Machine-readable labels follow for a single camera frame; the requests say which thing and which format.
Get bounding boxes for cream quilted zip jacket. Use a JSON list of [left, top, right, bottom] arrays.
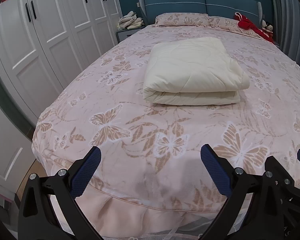
[[142, 37, 250, 106]]

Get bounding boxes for pink butterfly bedspread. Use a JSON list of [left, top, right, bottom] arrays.
[[32, 26, 300, 239]]

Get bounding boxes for small plush toys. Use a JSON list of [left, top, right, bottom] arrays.
[[262, 20, 273, 35]]

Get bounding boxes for grey curtain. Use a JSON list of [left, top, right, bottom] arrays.
[[272, 0, 300, 66]]

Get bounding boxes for red fabric item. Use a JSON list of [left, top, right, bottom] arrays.
[[234, 12, 274, 43]]

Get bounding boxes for right pink floral pillow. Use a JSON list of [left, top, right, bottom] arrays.
[[209, 16, 262, 38]]

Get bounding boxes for pink floral pillow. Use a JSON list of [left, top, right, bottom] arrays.
[[209, 16, 262, 38], [155, 12, 209, 27]]

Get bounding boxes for teal upholstered headboard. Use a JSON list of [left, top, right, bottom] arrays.
[[139, 0, 263, 27]]

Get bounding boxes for white panelled wardrobe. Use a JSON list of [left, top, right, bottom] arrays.
[[0, 0, 121, 199]]

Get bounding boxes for left pink floral pillow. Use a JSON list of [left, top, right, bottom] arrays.
[[155, 12, 209, 27]]

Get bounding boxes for grey bedside table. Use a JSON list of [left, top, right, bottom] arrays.
[[116, 26, 145, 43]]

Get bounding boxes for pile of beige cloths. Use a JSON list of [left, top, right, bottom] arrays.
[[117, 11, 145, 30]]

